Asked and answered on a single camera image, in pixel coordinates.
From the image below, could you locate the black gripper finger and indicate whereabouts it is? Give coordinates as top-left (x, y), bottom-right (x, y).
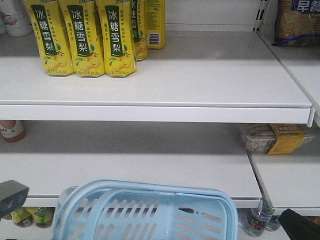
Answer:
top-left (278, 208), bottom-right (320, 240)

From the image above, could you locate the light blue plastic basket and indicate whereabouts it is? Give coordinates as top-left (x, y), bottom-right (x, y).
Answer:
top-left (51, 179), bottom-right (238, 240)

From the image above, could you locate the clear water bottle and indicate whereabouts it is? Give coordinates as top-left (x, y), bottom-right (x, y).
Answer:
top-left (243, 208), bottom-right (274, 237)

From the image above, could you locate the clear biscuit box yellow label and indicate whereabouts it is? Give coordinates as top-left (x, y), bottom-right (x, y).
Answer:
top-left (237, 123), bottom-right (320, 155)

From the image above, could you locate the white metal shelf unit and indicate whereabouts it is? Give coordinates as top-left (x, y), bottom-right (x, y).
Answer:
top-left (0, 0), bottom-right (320, 240)

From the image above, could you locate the biscuit pack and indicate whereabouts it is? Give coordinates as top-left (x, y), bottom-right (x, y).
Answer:
top-left (274, 0), bottom-right (320, 47)

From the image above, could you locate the yellow pear drink bottle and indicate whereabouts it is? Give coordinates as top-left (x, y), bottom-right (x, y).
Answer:
top-left (145, 0), bottom-right (166, 50)
top-left (58, 0), bottom-right (105, 78)
top-left (23, 0), bottom-right (74, 77)
top-left (96, 0), bottom-right (137, 78)
top-left (131, 0), bottom-right (148, 62)

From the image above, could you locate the yellow lemon tea bottle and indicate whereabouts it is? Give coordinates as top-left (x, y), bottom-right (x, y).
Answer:
top-left (11, 207), bottom-right (33, 228)
top-left (27, 207), bottom-right (55, 229)

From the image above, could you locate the orange C100 juice bottle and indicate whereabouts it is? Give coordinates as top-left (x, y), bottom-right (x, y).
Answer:
top-left (0, 120), bottom-right (27, 143)

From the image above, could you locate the white peach drink bottle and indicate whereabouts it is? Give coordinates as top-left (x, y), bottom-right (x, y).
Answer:
top-left (0, 0), bottom-right (33, 37)

